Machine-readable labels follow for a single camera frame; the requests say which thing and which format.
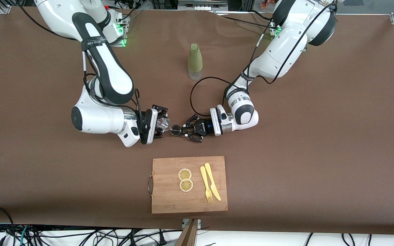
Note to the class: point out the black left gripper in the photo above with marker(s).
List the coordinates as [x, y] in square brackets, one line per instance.
[202, 128]

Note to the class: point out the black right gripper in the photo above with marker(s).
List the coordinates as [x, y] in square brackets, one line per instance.
[146, 120]

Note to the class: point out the small clear glass cup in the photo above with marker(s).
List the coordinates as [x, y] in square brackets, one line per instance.
[164, 124]

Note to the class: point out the steel double jigger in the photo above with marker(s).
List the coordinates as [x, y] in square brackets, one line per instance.
[175, 130]

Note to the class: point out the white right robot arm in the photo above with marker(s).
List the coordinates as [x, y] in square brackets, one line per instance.
[94, 119]

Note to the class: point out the yellow lemon slice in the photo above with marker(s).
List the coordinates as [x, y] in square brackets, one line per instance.
[186, 185]
[185, 174]

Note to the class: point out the yellow plastic fork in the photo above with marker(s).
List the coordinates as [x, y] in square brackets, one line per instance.
[204, 179]

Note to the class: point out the yellow plastic knife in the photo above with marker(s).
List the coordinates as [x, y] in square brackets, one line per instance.
[212, 181]

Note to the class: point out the green sleeved glass bottle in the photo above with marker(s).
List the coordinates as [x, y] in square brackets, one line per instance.
[195, 61]

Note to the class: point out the wooden cutting board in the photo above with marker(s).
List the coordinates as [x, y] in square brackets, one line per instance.
[169, 198]

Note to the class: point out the brown table cover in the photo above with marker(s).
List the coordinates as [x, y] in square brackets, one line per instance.
[286, 171]

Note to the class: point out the grey metal box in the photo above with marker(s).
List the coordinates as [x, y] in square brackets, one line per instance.
[200, 4]

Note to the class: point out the colourful packaged item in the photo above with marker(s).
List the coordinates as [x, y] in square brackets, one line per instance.
[267, 3]

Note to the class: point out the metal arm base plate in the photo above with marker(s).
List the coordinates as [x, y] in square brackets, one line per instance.
[123, 42]
[272, 34]

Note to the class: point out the wooden beam with bracket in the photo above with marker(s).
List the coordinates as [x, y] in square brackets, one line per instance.
[188, 235]

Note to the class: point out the small aluminium corner bracket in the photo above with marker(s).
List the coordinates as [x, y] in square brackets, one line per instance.
[4, 9]

